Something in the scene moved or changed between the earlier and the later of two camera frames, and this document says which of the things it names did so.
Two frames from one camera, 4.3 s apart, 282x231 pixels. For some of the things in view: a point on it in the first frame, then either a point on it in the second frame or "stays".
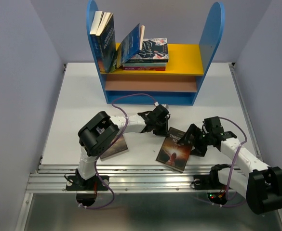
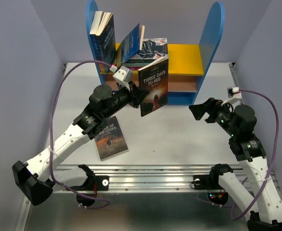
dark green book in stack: [130, 61] stays
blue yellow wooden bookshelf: [179, 84] stays
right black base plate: [208, 181] stays
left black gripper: [165, 131] -> [135, 94]
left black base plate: [77, 183] stays
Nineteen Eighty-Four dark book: [106, 31] stays
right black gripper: [197, 149] -> [211, 105]
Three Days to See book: [173, 153] -> [154, 78]
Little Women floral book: [153, 48] stays
